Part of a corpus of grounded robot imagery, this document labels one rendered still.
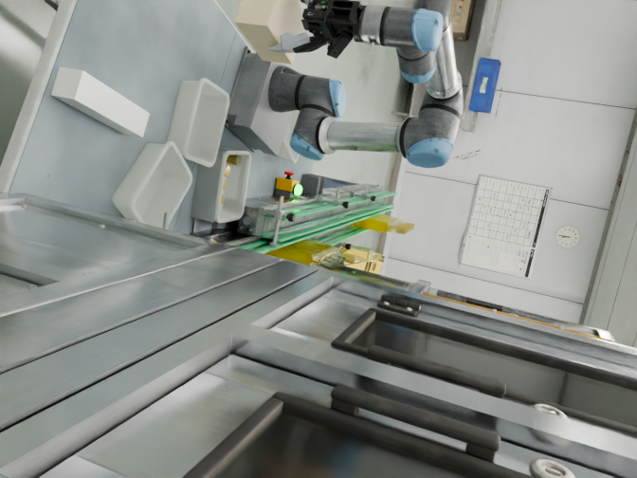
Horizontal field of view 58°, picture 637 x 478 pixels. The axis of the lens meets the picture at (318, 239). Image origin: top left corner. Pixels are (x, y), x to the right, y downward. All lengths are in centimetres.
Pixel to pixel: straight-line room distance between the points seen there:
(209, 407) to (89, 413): 10
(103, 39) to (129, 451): 110
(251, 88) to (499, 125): 605
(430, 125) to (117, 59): 80
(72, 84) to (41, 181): 21
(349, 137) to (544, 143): 609
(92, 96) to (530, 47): 688
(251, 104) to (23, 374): 145
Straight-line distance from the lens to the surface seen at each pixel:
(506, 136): 772
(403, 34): 119
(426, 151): 157
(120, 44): 147
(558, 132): 772
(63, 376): 52
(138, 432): 48
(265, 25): 124
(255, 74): 191
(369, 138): 170
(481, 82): 716
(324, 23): 121
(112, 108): 137
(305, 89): 188
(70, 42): 136
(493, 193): 772
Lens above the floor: 168
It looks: 18 degrees down
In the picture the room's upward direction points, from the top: 103 degrees clockwise
